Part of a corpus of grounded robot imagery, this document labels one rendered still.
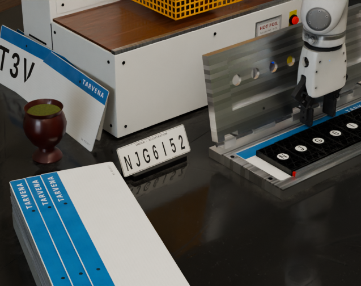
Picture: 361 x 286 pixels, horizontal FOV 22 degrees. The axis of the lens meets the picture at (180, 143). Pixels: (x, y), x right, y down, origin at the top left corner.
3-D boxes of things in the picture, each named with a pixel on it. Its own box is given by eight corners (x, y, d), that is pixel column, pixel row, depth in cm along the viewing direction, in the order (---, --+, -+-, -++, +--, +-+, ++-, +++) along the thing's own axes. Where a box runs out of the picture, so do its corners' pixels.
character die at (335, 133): (344, 151, 183) (345, 146, 183) (308, 133, 190) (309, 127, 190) (361, 143, 186) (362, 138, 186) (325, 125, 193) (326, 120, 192)
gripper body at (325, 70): (319, 50, 180) (315, 102, 186) (355, 37, 186) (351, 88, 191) (291, 38, 185) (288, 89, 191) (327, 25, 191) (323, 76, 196)
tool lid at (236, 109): (207, 55, 176) (201, 54, 178) (219, 150, 183) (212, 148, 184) (365, 3, 200) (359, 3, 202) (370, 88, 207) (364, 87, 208)
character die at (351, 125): (361, 143, 186) (361, 138, 186) (325, 125, 193) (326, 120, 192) (378, 136, 189) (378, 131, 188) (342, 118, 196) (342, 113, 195)
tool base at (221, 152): (282, 200, 172) (283, 183, 170) (208, 156, 186) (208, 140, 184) (434, 129, 196) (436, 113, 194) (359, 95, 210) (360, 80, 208)
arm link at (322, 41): (323, 40, 179) (322, 54, 181) (355, 28, 184) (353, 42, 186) (292, 26, 185) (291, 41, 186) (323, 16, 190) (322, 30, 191)
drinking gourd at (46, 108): (47, 172, 181) (43, 121, 175) (16, 159, 185) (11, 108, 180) (77, 155, 186) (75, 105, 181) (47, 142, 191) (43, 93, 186)
